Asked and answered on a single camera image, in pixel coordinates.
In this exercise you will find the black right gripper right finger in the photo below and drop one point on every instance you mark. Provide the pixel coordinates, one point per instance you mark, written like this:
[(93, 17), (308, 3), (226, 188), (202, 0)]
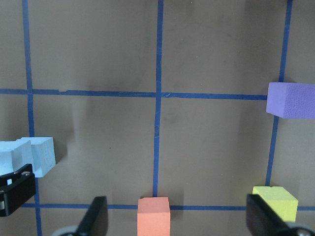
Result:
[(261, 220)]

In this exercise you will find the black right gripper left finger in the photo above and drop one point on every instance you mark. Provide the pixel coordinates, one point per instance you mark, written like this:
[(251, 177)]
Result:
[(95, 221)]

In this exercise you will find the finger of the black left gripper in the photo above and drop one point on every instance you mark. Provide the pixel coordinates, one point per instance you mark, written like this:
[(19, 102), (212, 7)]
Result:
[(16, 188)]

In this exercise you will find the light blue block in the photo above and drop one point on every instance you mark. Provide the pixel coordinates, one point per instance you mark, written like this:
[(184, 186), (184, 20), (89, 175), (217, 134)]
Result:
[(14, 155), (43, 154)]

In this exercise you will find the yellow block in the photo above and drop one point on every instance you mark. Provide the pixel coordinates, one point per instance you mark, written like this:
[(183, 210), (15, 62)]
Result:
[(282, 202)]

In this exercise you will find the orange block near base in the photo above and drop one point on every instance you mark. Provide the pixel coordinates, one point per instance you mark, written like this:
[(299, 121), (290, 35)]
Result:
[(153, 216)]

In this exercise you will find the purple block right side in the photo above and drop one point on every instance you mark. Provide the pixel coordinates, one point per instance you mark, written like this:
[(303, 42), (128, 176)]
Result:
[(291, 100)]

